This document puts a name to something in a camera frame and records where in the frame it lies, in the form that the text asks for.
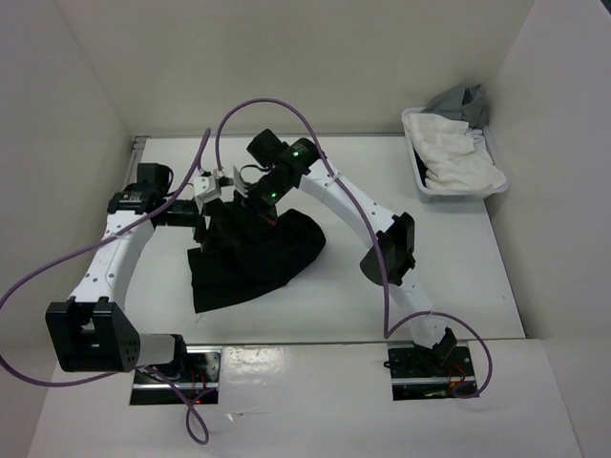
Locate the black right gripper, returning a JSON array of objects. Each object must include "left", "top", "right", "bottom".
[{"left": 232, "top": 174, "right": 291, "bottom": 239}]

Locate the black pleated skirt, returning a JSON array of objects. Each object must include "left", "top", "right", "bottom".
[{"left": 187, "top": 199, "right": 327, "bottom": 314}]

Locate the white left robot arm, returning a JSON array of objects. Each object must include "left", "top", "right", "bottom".
[{"left": 45, "top": 163, "right": 220, "bottom": 382}]

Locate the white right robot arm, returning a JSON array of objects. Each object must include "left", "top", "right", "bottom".
[{"left": 246, "top": 129, "right": 456, "bottom": 375}]

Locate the white perforated plastic basket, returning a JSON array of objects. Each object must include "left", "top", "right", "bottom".
[{"left": 401, "top": 105, "right": 510, "bottom": 205}]

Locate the white skirt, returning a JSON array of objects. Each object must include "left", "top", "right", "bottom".
[{"left": 402, "top": 113, "right": 507, "bottom": 195}]

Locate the grey skirt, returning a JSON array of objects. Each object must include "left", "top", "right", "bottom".
[{"left": 423, "top": 84, "right": 490, "bottom": 129}]

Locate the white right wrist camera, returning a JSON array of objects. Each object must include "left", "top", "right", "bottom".
[{"left": 230, "top": 166, "right": 249, "bottom": 198}]

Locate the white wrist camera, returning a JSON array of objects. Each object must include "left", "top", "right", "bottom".
[
  {"left": 192, "top": 175, "right": 221, "bottom": 211},
  {"left": 230, "top": 166, "right": 249, "bottom": 198}
]

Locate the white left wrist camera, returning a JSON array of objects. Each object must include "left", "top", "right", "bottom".
[{"left": 192, "top": 175, "right": 221, "bottom": 211}]

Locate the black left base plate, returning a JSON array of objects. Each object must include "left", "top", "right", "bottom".
[{"left": 130, "top": 345, "right": 222, "bottom": 406}]

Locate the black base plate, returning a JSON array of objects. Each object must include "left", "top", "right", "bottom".
[
  {"left": 130, "top": 345, "right": 222, "bottom": 406},
  {"left": 383, "top": 344, "right": 478, "bottom": 401}
]

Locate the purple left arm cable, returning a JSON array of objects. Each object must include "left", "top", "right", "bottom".
[{"left": 0, "top": 127, "right": 212, "bottom": 446}]

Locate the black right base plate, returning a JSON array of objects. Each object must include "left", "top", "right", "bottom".
[{"left": 383, "top": 344, "right": 478, "bottom": 401}]

